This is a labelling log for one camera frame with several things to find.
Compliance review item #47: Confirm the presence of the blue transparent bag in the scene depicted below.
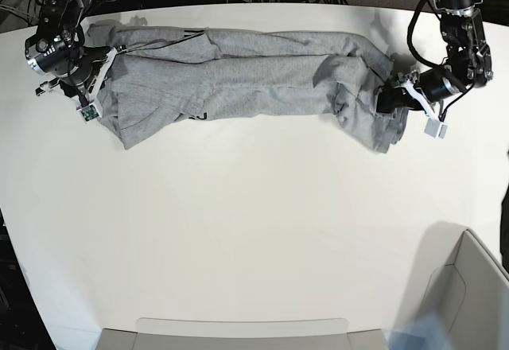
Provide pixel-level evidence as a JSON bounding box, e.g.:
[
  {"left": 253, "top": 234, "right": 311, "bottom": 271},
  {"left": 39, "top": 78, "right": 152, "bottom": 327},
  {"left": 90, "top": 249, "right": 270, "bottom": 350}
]
[{"left": 386, "top": 313, "right": 454, "bottom": 350}]

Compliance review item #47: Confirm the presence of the grey cardboard box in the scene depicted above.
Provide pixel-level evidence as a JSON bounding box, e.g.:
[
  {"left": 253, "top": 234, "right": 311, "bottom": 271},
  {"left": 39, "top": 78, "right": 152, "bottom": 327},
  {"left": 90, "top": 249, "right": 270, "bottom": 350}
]
[{"left": 426, "top": 230, "right": 508, "bottom": 349}]

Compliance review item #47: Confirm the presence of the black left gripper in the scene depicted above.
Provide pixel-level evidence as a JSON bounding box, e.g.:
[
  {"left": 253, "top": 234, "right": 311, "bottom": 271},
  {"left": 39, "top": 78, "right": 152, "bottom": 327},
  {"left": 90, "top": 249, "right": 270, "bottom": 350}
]
[{"left": 376, "top": 69, "right": 461, "bottom": 115}]

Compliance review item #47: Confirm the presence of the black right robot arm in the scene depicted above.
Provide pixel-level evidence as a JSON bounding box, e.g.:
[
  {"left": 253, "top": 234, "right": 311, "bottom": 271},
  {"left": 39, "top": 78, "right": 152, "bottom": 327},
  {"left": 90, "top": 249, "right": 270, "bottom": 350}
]
[{"left": 25, "top": 0, "right": 111, "bottom": 88}]

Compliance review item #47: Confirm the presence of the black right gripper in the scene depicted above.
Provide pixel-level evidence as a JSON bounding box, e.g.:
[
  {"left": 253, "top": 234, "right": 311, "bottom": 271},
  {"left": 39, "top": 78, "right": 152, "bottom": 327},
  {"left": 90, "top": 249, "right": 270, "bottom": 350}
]
[{"left": 25, "top": 33, "right": 111, "bottom": 88}]

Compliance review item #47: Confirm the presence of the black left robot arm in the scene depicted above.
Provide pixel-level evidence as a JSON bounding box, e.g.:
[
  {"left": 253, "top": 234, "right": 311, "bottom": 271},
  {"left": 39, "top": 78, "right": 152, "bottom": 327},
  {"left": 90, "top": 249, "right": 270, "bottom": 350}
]
[{"left": 376, "top": 0, "right": 493, "bottom": 115}]

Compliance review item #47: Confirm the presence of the grey T-shirt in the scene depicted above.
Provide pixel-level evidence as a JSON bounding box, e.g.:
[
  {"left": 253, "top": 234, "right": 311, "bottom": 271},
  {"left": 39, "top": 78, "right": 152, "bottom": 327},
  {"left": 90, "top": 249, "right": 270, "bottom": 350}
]
[{"left": 87, "top": 24, "right": 408, "bottom": 153}]

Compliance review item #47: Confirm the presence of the grey plastic tray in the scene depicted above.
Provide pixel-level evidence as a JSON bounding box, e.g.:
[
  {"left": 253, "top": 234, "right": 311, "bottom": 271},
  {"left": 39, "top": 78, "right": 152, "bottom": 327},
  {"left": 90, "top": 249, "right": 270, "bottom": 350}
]
[{"left": 96, "top": 317, "right": 389, "bottom": 349}]

